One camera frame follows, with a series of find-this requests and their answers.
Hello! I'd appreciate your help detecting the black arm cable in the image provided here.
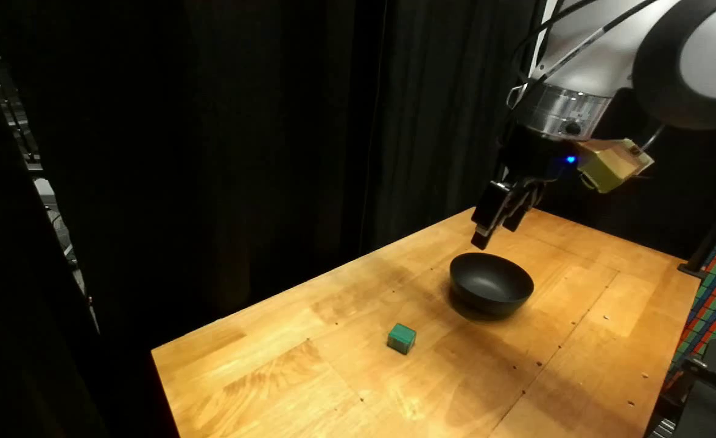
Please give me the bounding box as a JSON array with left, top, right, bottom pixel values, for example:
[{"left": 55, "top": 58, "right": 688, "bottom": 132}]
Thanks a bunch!
[{"left": 503, "top": 0, "right": 660, "bottom": 111}]

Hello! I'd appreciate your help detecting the black curtain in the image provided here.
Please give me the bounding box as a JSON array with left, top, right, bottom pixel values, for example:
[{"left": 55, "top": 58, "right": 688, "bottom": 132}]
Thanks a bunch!
[{"left": 0, "top": 0, "right": 716, "bottom": 343}]

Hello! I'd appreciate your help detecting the green block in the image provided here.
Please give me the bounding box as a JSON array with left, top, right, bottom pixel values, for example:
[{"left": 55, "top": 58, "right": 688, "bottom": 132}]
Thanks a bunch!
[{"left": 384, "top": 321, "right": 420, "bottom": 358}]

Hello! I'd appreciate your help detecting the black equipment with orange part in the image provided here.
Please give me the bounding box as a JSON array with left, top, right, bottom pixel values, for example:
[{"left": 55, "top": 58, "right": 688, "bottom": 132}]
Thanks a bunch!
[{"left": 646, "top": 339, "right": 716, "bottom": 438}]

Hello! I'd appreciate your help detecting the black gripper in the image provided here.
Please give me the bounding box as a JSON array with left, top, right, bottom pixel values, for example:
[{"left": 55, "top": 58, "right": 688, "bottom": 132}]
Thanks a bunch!
[{"left": 467, "top": 121, "right": 579, "bottom": 250}]

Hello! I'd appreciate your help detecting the black bowl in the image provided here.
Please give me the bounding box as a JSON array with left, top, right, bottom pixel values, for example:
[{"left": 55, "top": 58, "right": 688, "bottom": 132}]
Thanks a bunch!
[{"left": 447, "top": 250, "right": 538, "bottom": 321}]

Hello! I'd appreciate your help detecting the tan wrist camera box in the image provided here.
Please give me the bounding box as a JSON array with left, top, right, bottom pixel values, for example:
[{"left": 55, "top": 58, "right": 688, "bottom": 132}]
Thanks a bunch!
[{"left": 575, "top": 135, "right": 658, "bottom": 197}]

